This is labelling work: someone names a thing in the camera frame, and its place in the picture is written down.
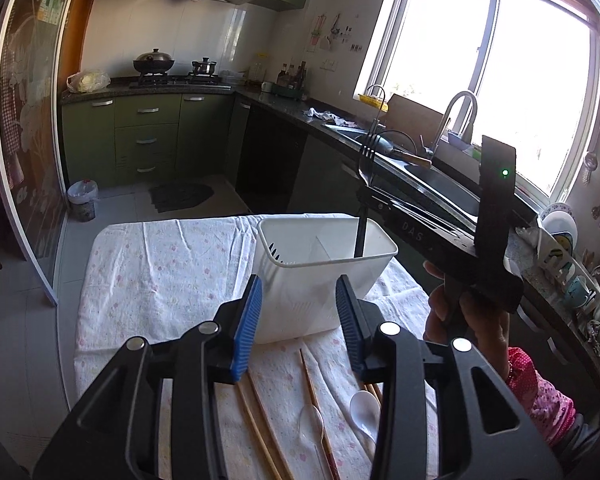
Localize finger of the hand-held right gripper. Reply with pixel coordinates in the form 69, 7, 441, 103
355, 185, 407, 233

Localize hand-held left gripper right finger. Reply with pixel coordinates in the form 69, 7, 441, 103
334, 274, 566, 480

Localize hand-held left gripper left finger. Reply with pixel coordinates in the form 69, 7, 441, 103
32, 275, 263, 480

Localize black fork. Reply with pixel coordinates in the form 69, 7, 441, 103
355, 131, 384, 259

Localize white plastic utensil basket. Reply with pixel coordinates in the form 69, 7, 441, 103
251, 215, 399, 345

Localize person's right forearm pink sleeve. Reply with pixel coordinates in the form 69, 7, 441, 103
505, 345, 600, 461

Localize person's right hand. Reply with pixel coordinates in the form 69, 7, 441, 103
422, 260, 514, 382

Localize steel kitchen sink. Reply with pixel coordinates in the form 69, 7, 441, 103
330, 125, 483, 218

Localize white plates in rack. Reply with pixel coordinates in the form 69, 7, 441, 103
539, 202, 580, 252

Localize dark brown wooden chopstick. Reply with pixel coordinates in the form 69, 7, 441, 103
299, 349, 342, 480

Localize white plastic spoon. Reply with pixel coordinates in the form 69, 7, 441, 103
349, 390, 382, 447

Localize wooden cutting board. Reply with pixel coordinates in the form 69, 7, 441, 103
382, 93, 447, 147

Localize crumpled dish rag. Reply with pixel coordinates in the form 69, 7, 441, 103
302, 106, 357, 128

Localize light wooden chopstick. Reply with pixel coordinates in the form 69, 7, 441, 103
236, 385, 284, 480
247, 372, 296, 480

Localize yellow sponge rack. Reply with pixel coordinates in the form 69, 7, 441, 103
359, 85, 389, 112

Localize white floral tablecloth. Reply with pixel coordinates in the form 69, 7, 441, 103
74, 215, 441, 480

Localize teal mug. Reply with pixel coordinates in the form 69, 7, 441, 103
561, 275, 589, 309

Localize clear plastic spoon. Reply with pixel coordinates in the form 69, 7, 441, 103
299, 404, 337, 480

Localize hanging metal ladle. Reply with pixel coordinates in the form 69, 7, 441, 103
582, 105, 600, 187

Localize steel kitchen faucet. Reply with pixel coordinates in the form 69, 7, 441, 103
425, 91, 480, 162

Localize dark stone countertop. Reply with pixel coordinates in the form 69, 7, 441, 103
61, 76, 600, 391

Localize dark floor mat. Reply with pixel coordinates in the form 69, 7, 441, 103
148, 182, 215, 213

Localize group of dark condiment bottles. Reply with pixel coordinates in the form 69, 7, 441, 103
276, 61, 309, 93

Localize white framed window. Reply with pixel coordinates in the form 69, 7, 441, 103
352, 0, 600, 207

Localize trash bin with white liner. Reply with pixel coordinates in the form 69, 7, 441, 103
67, 179, 100, 223

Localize green lower cabinets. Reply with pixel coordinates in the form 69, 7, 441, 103
61, 92, 253, 189

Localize gas stove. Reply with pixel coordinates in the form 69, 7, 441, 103
129, 74, 222, 89

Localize black wok with lid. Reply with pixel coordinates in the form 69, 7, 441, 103
132, 48, 176, 77

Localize floral glass sliding door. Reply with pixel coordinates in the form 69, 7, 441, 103
0, 0, 92, 307

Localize white plastic bag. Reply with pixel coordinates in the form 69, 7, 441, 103
66, 71, 112, 94

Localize dark pan with wooden handle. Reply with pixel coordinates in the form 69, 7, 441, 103
367, 131, 434, 168

